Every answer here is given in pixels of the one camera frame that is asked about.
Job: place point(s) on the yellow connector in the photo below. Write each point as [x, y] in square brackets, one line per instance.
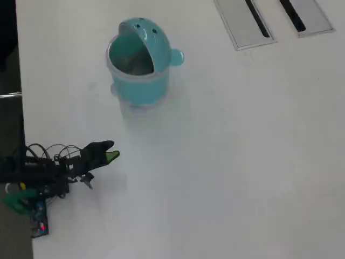
[23, 186]

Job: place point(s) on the teal whale-shaped bin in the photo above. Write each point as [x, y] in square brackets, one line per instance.
[140, 89]

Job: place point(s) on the green table clamp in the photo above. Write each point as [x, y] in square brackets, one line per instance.
[16, 201]

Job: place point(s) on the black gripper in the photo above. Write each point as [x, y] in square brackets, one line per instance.
[87, 160]

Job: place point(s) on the chrome chair bar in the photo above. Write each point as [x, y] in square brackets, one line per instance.
[10, 95]

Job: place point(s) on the blue circuit board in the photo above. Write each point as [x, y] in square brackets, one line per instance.
[40, 221]

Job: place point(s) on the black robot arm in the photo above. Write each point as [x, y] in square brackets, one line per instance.
[27, 172]

